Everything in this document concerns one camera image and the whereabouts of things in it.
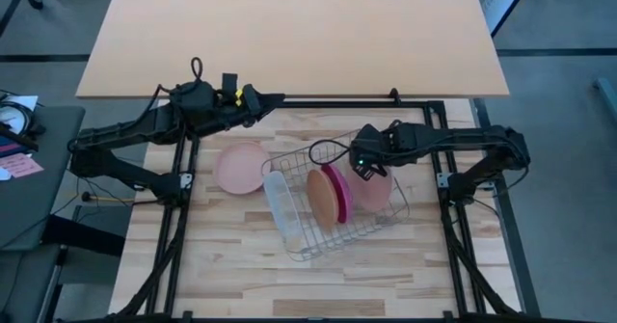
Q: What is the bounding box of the black coiled cable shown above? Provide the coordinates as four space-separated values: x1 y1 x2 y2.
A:
0 99 48 151

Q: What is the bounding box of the white paper sheet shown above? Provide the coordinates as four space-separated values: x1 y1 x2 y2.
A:
0 94 40 136

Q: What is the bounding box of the grey metal desk leg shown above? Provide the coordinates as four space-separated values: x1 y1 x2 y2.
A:
593 75 617 103

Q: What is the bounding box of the magenta round plate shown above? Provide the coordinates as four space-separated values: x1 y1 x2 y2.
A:
321 163 355 225

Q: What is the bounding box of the dark purple notebook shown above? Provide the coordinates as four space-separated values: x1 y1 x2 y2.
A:
0 141 23 159

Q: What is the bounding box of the grey side table leg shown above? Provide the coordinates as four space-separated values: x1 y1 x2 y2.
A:
36 244 68 323

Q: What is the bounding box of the large wooden desk top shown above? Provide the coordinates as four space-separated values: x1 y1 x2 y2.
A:
75 0 511 99

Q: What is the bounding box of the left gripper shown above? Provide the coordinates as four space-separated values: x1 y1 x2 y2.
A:
168 72 286 136

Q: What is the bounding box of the white perforated computer case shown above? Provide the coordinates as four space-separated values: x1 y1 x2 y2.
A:
481 0 537 39

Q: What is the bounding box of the yellow-handled tool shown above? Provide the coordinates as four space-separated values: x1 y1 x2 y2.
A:
80 192 135 204

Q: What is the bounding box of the grey side table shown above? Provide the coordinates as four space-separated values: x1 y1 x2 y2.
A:
0 104 87 253

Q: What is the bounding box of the grey wire dish rack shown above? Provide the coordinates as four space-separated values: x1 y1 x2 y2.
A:
259 129 412 262

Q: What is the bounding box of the orange round plate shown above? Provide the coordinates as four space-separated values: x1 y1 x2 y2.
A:
306 168 340 232

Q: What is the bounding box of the black floor cable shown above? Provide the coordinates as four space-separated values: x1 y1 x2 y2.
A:
71 175 146 204

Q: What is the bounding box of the black table side rail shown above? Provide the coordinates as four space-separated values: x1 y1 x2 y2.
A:
473 97 542 318

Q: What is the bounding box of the pale pink round plate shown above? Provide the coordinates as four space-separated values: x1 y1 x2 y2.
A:
344 162 394 214
212 141 273 196

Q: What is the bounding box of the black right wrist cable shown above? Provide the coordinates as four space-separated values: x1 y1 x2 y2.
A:
308 139 352 167

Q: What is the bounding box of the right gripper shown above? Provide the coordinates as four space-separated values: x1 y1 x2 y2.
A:
349 122 420 182

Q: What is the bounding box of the translucent white cutlery holder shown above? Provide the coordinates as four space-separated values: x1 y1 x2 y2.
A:
262 170 305 253

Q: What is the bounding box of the pink sticky note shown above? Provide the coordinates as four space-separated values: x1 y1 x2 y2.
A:
0 151 45 179

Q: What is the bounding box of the black aluminium frame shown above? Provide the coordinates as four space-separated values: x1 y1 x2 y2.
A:
109 99 523 323

